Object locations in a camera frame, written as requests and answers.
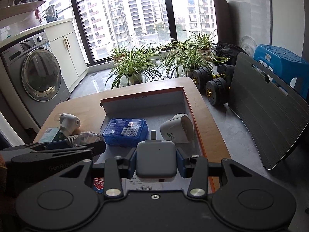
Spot grey washing machine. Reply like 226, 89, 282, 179
0, 31, 71, 126

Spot orange cardboard box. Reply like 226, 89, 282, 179
93, 86, 214, 195

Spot white fan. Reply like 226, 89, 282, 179
240, 36, 258, 57

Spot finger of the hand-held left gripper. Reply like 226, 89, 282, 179
2, 141, 67, 152
11, 141, 107, 165

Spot white green leaf device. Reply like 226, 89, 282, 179
160, 113, 194, 144

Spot red blue printed box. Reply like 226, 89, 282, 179
94, 177, 106, 194

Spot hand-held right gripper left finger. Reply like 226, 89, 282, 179
57, 147, 138, 198

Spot clear refill bottle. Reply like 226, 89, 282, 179
66, 130, 106, 148

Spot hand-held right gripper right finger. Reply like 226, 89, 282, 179
175, 147, 254, 197

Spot white square charger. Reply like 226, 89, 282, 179
135, 130, 178, 183

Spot teal box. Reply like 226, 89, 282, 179
39, 127, 68, 144

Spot white plug-in nozzle device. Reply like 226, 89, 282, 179
55, 113, 81, 138

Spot white barcode box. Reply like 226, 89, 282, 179
121, 177, 194, 195

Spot black yellow dumbbell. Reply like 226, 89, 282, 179
205, 78, 232, 106
192, 64, 236, 91

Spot grey lap desk board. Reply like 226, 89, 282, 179
228, 52, 308, 170

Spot black bag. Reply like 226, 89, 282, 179
215, 41, 247, 66

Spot black window frame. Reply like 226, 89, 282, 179
66, 0, 224, 67

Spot blue plastic stool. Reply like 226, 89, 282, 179
253, 44, 309, 100

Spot wooden wall shelf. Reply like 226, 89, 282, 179
0, 0, 47, 22

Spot brown leaning board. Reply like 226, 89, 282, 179
213, 0, 233, 48

